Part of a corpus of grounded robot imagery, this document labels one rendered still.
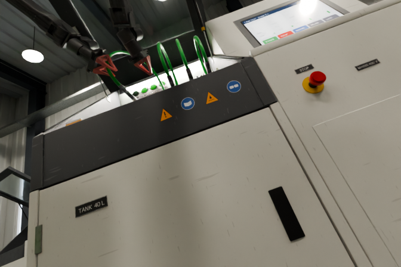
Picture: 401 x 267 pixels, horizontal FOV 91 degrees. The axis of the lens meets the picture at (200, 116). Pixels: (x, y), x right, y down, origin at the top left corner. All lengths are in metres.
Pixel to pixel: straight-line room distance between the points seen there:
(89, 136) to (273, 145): 0.50
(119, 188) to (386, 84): 0.71
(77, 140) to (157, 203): 0.30
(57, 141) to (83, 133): 0.08
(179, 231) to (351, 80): 0.56
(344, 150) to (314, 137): 0.06
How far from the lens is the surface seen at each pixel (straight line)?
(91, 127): 0.65
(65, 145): 0.68
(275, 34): 1.07
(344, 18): 0.77
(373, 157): 0.58
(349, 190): 0.54
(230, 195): 0.48
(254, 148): 0.50
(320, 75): 0.57
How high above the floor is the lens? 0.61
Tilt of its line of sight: 24 degrees up
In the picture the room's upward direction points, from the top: 20 degrees counter-clockwise
